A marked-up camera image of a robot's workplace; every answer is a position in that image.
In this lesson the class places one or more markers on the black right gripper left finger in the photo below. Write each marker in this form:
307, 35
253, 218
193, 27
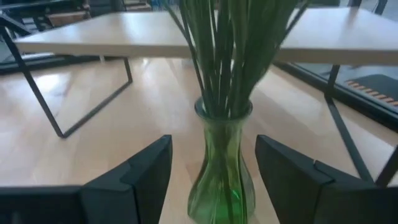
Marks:
93, 205

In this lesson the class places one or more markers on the blue artificial flower bunch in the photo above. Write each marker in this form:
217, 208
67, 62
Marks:
217, 46

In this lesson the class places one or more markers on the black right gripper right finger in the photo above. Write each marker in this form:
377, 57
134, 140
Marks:
326, 202

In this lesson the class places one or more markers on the wooden shelf black metal frame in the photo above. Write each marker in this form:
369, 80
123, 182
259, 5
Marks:
109, 34

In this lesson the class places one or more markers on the hazard-striped black floor mat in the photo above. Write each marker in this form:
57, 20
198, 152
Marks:
379, 84

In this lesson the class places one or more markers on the green glass vase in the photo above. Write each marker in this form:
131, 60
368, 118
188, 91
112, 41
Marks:
220, 174

